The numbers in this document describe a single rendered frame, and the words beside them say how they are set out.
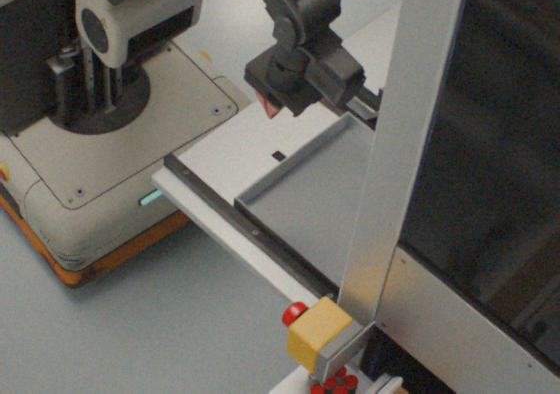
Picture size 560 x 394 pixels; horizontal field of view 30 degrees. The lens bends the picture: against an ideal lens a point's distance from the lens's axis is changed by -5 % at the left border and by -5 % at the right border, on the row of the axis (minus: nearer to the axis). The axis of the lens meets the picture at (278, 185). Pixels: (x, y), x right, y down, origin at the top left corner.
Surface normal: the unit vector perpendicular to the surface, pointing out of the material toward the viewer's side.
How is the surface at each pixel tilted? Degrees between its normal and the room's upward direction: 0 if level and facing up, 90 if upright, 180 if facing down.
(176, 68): 0
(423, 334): 90
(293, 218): 0
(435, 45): 90
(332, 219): 0
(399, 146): 90
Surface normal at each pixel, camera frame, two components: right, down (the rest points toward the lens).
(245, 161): 0.07, -0.60
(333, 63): 0.18, -0.36
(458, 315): -0.70, 0.54
